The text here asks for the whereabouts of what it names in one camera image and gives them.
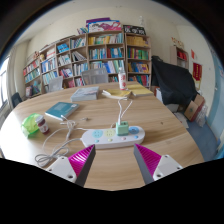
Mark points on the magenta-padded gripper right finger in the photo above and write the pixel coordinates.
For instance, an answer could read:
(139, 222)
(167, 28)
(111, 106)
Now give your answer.
(163, 166)

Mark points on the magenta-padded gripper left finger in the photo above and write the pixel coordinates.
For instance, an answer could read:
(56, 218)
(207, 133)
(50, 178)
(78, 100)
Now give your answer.
(63, 166)

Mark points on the green charger block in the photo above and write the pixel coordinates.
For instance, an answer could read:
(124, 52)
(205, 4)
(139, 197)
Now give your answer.
(122, 129)

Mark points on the papers on floor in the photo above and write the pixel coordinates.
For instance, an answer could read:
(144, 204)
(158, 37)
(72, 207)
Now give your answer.
(181, 119)

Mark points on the white power strip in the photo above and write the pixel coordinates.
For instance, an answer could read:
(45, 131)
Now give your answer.
(106, 138)

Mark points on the green plastic bag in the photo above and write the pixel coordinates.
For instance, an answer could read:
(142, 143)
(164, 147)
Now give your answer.
(29, 125)

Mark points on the teal book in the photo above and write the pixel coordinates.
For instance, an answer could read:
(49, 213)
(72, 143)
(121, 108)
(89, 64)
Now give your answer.
(61, 110)

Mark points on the white box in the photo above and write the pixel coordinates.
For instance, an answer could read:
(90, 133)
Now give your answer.
(171, 107)

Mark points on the cardboard box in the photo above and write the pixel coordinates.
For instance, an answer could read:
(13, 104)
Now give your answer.
(193, 109)

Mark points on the grey book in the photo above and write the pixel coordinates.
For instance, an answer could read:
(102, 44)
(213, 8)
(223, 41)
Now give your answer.
(85, 94)

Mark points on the closed yellow book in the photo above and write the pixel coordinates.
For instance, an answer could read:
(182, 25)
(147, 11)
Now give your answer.
(140, 90)

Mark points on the dark chair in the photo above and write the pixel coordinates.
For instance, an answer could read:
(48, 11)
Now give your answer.
(16, 99)

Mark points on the narrow grey mesh chair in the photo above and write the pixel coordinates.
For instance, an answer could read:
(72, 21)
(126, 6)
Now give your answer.
(55, 84)

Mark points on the black cloth cover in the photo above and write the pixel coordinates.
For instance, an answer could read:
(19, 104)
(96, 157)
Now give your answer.
(173, 83)

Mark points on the wide grey mesh chair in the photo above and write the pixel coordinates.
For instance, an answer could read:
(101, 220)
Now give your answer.
(95, 76)

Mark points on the red-labelled drink bottle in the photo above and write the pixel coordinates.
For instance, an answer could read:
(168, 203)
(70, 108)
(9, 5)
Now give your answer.
(122, 80)

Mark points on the window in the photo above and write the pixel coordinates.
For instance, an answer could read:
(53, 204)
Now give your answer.
(3, 83)

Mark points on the small wooden shelf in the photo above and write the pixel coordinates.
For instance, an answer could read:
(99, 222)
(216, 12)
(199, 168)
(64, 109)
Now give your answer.
(180, 57)

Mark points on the wooden bookshelf unit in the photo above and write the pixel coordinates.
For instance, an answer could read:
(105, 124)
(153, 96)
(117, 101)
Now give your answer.
(100, 53)

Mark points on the red wall banner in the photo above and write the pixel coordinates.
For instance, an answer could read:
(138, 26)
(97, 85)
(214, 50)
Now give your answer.
(197, 71)

